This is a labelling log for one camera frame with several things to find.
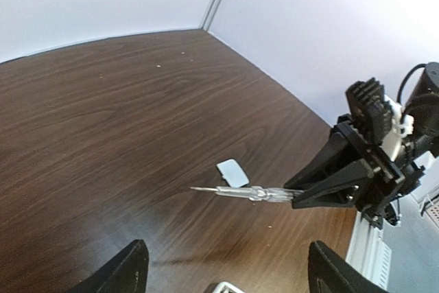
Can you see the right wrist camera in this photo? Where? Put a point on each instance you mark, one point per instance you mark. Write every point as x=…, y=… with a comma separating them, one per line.
x=378, y=118

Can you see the white battery cover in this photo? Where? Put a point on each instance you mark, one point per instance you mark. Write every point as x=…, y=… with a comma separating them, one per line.
x=232, y=173

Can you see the clear handle screwdriver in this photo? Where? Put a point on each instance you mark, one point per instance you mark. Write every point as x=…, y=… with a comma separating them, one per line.
x=254, y=193

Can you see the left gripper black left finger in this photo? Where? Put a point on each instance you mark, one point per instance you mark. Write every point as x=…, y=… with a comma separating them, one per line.
x=127, y=272

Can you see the white red remote control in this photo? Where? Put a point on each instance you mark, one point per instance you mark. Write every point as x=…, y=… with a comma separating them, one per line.
x=223, y=287

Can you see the front aluminium rail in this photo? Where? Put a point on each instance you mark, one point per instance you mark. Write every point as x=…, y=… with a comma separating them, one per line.
x=402, y=258

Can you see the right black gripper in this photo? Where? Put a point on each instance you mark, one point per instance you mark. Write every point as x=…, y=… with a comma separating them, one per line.
x=371, y=184

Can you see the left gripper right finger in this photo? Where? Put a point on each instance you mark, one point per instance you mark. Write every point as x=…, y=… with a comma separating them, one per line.
x=328, y=272

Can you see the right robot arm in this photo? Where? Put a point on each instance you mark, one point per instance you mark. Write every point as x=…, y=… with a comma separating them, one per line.
x=422, y=105

